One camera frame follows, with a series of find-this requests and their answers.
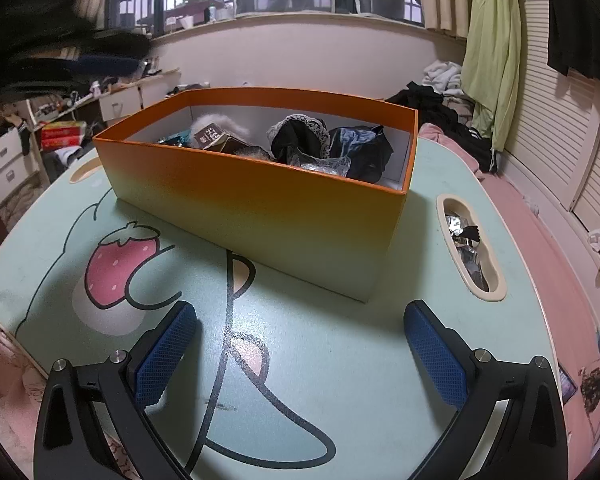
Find green hanging garment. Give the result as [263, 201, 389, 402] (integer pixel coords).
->
[460, 0, 526, 153]

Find mint cartoon print desktop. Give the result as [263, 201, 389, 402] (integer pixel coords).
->
[0, 135, 566, 480]

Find white louvered wardrobe door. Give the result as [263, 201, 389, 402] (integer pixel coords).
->
[500, 0, 600, 231]

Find black lace cloth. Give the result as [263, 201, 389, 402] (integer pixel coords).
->
[267, 114, 331, 166]

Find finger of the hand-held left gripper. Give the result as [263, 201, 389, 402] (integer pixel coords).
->
[72, 55, 147, 80]
[91, 30, 152, 57]

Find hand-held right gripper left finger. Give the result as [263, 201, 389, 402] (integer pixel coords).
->
[34, 301, 199, 480]

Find black hanging garment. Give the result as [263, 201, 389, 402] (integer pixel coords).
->
[546, 0, 600, 91]

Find red box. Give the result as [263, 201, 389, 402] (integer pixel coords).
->
[40, 120, 88, 151]

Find brown carton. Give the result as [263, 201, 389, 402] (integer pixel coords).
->
[194, 122, 253, 153]

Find orange cardboard box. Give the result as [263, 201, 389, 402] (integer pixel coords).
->
[92, 86, 420, 304]

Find white desk with drawer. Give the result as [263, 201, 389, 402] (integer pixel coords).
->
[27, 67, 183, 126]

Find beige fluffy pompom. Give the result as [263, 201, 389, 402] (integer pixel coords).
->
[230, 145, 273, 161]

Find white drawer cabinet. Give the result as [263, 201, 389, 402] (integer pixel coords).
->
[0, 127, 43, 208]

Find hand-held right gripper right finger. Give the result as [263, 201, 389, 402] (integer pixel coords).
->
[403, 300, 567, 480]

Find dark blue satin cloth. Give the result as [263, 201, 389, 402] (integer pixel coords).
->
[327, 124, 395, 183]

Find teal packet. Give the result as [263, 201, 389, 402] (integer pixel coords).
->
[157, 129, 193, 147]

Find clear plastic wrapper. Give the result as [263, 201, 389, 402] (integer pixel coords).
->
[287, 155, 352, 178]

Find silver foil wrappers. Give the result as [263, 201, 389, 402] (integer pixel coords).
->
[445, 212, 491, 291]

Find white fluffy fur piece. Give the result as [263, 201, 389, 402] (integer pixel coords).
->
[190, 114, 251, 141]

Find pile of white clothes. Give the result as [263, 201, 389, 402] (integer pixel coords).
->
[422, 60, 473, 98]

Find pile of black clothes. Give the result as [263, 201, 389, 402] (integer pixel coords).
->
[385, 80, 496, 173]

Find pink bed sheet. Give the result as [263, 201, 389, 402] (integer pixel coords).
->
[417, 122, 600, 480]

